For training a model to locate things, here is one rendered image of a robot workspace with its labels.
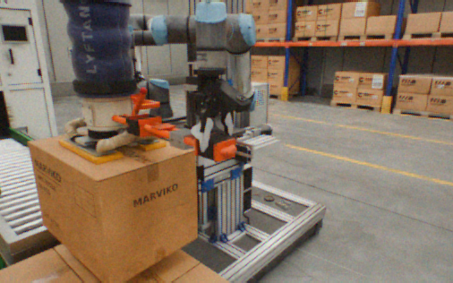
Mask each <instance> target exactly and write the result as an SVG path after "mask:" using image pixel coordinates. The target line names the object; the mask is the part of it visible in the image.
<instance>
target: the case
mask: <svg viewBox="0 0 453 283"><path fill-rule="evenodd" d="M66 138H70V137H68V136H67V135H57V136H53V137H49V138H45V139H40V140H36V141H29V151H30V159H31V163H32V167H33V171H34V180H35V184H36V188H37V192H38V204H39V208H40V212H41V217H42V220H43V226H44V227H45V228H46V229H48V231H49V232H50V233H51V234H53V235H54V236H55V237H56V238H57V239H59V241H60V242H61V243H62V244H64V246H65V247H66V248H68V249H69V251H70V252H71V253H73V255H74V256H75V257H76V258H78V259H79V260H80V261H81V262H82V263H84V265H85V266H86V267H87V268H89V270H90V271H91V272H92V273H94V275H95V276H96V277H97V278H98V279H99V280H100V281H101V282H102V283H124V282H126V281H127V280H129V279H130V278H132V277H134V276H136V275H138V274H139V273H140V272H142V271H143V270H146V269H147V268H149V267H150V266H152V265H154V264H155V263H157V262H159V261H162V260H163V259H164V258H166V257H167V256H168V255H170V254H172V253H174V252H175V251H177V250H179V249H181V248H182V247H184V246H185V245H186V244H189V243H190V242H192V241H193V240H194V239H197V238H198V211H197V179H196V156H195V155H194V150H193V149H189V150H180V149H178V148H176V147H173V146H171V145H170V141H164V142H167V146H166V147H163V148H160V149H156V150H149V151H143V150H138V149H137V148H134V147H133V146H128V145H123V146H120V147H117V148H115V150H117V151H119V152H122V154H123V157H122V158H121V159H114V160H112V161H108V162H106V163H102V164H99V165H95V164H93V163H92V162H91V161H89V160H87V159H85V158H83V157H82V156H80V155H77V154H76V153H74V152H73V151H71V150H68V149H67V148H66V147H64V146H62V145H60V144H59V143H58V141H59V140H62V139H66Z"/></svg>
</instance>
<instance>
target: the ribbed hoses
mask: <svg viewBox="0 0 453 283"><path fill-rule="evenodd" d="M84 126H87V122H84V121H83V118H79V119H78V118H76V119H74V120H72V121H70V122H67V123H66V124H65V126H64V131H65V132H66V135H67V136H68V137H70V139H74V138H76V136H77V134H79V133H78V131H77V130H76V129H77V128H81V127H84ZM157 139H158V137H156V136H145V137H140V136H134V135H132V134H130V133H128V132H127V131H125V132H124V133H122V134H119V135H118V136H114V137H112V138H109V139H104V140H102V141H98V143H97V153H99V154H102V153H107V152H108V151H109V150H112V149H115V148H117V147H120V146H123V145H126V144H128V143H130V142H132V141H146V142H153V141H155V140H157Z"/></svg>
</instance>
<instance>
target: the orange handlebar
mask: <svg viewBox="0 0 453 283"><path fill-rule="evenodd" d="M158 107H160V103H159V102H156V101H152V100H148V99H144V100H143V102H142V104H141V109H140V110H143V109H148V108H158ZM112 121H115V122H119V123H122V124H126V125H127V123H126V118H124V117H119V116H112ZM143 130H144V131H145V132H150V133H154V134H152V135H151V136H156V137H158V138H160V139H161V138H164V137H166V138H168V139H169V137H170V136H169V132H172V131H175V130H179V129H178V128H175V125H171V124H160V123H155V124H154V126H149V125H144V126H143ZM184 143H185V144H186V145H191V146H193V147H194V139H193V138H190V137H185V140H184ZM235 150H236V147H235V145H231V146H229V147H225V148H222V150H221V152H220V154H221V155H222V156H227V155H231V154H235Z"/></svg>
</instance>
